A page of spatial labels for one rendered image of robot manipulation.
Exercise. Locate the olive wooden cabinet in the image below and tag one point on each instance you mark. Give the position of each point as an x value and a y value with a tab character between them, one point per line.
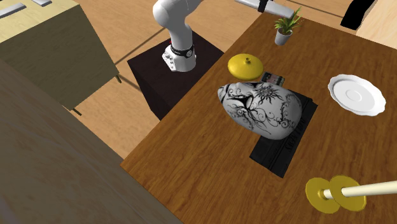
49	52

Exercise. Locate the black book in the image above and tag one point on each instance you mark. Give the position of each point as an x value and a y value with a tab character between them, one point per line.
276	152

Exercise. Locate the brown wooden table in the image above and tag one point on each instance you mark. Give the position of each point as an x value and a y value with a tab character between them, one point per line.
201	161

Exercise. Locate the green plant in white pot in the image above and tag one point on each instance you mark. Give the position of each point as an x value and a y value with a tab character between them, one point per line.
282	36

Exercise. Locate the white plate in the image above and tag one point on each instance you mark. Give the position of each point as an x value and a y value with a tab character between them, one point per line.
356	95

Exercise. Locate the yellow round lid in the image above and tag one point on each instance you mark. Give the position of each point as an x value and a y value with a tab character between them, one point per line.
245	66

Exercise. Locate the yellow discs on cream rod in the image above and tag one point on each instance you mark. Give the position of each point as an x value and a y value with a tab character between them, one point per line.
347	194

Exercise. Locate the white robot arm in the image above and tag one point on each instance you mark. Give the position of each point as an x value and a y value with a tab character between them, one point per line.
179	37

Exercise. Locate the white mask with black ornaments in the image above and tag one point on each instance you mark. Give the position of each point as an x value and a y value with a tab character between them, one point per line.
263	108

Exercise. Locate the small dark phone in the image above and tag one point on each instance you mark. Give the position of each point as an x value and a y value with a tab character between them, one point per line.
273	78

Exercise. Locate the dark robot stand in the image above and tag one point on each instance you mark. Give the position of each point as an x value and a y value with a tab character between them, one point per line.
155	83

